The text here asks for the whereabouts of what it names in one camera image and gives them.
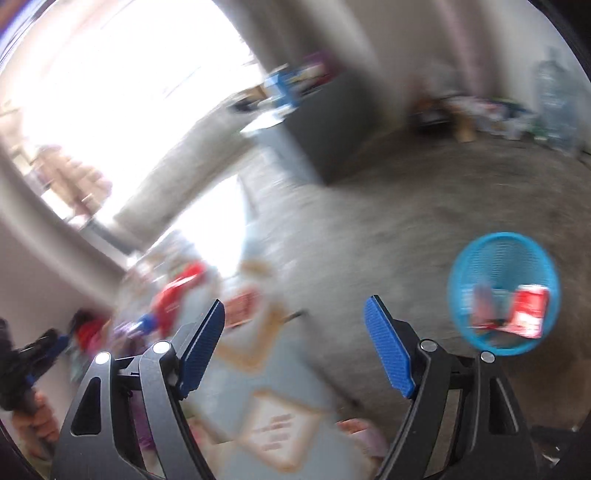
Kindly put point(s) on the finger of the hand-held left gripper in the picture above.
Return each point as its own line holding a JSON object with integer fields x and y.
{"x": 48, "y": 348}

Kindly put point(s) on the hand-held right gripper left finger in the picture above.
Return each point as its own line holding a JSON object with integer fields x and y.
{"x": 203, "y": 346}

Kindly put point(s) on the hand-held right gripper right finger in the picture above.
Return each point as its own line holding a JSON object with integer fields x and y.
{"x": 388, "y": 346}

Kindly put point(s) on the blue white medicine box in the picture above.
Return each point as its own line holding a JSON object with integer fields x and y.
{"x": 489, "y": 300}

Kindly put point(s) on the blue plastic basket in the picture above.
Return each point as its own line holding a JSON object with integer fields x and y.
{"x": 489, "y": 258}

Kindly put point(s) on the red white packet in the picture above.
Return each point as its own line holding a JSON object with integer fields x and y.
{"x": 526, "y": 309}

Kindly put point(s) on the person's left hand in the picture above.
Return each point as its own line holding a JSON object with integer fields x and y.
{"x": 39, "y": 420}

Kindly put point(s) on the red plastic bag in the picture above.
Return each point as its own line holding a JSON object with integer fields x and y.
{"x": 87, "y": 332}

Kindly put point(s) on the red plastic packaging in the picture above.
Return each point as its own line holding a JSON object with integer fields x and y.
{"x": 180, "y": 295}

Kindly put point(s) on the fruit print tablecloth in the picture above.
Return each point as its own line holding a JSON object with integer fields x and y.
{"x": 277, "y": 350}

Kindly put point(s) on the grey cabinet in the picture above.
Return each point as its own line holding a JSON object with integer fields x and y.
{"x": 332, "y": 138}

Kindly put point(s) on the pile of plastic bags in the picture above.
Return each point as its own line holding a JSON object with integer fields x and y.
{"x": 485, "y": 113}

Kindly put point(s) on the large clear water jug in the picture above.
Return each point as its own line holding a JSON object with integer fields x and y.
{"x": 556, "y": 106}

